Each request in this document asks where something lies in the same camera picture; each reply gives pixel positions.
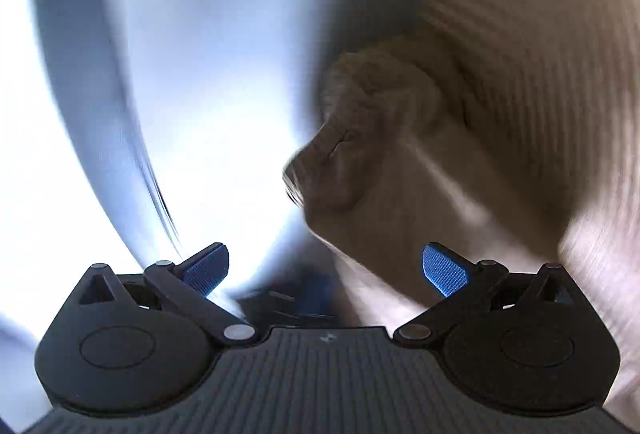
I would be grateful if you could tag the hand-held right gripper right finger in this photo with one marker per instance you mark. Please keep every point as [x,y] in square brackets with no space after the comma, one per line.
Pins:
[442,269]

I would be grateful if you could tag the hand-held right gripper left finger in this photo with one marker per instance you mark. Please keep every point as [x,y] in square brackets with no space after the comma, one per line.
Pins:
[207,269]

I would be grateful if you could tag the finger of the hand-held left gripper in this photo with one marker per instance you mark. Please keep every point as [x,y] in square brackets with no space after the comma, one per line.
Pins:
[315,296]

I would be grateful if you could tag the brown pants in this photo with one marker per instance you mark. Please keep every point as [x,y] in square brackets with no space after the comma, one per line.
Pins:
[400,164]

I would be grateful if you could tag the brown woven mat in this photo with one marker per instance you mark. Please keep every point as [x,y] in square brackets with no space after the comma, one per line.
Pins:
[550,64]

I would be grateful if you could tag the dark grey leather sofa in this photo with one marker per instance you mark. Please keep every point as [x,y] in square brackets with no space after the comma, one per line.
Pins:
[80,64]

